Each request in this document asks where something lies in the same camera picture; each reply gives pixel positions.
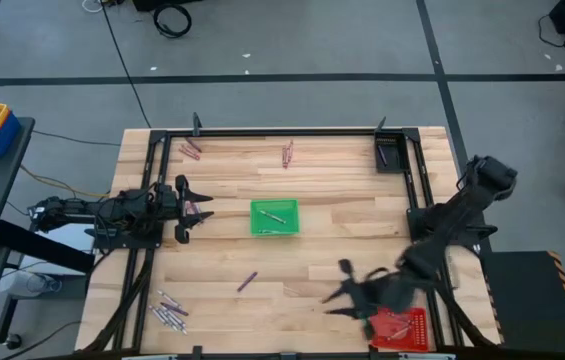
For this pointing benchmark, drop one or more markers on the clear plastic bottle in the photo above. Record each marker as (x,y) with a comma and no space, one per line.
(32,284)

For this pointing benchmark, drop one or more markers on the black aluminium table frame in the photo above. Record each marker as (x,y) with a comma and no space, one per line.
(282,133)

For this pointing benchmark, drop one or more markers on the green plastic basket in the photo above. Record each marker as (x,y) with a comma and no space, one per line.
(292,217)

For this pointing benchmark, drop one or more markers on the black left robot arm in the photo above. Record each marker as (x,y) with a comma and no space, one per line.
(122,210)

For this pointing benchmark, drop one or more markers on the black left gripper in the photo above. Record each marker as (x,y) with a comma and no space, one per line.
(182,210)

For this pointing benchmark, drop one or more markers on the black plastic basket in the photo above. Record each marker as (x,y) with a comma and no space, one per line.
(397,160)

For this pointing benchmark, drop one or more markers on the black table clamp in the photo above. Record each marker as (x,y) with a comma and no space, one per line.
(196,125)
(373,351)
(381,126)
(196,351)

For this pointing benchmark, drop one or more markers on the purple crayon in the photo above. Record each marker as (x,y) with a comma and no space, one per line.
(194,145)
(247,281)
(383,155)
(197,207)
(174,309)

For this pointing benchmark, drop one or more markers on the black desk beam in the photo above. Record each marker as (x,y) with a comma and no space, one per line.
(42,247)

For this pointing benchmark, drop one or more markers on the black caster wheel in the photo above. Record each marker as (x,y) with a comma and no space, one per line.
(12,341)

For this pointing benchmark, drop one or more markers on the red plastic basket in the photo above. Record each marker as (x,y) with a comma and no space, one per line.
(419,340)

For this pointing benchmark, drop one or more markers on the black box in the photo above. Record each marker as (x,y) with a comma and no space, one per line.
(162,4)

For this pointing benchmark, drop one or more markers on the white box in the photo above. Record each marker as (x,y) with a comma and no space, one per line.
(77,234)

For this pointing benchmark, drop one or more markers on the black hazard-striped platform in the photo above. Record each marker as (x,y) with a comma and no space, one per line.
(527,300)

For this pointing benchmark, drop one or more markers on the white bar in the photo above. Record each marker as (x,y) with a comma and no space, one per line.
(147,357)
(427,357)

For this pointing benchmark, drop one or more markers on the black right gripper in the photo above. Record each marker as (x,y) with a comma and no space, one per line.
(387,295)

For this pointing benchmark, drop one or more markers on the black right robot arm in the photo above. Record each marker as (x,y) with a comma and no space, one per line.
(452,220)

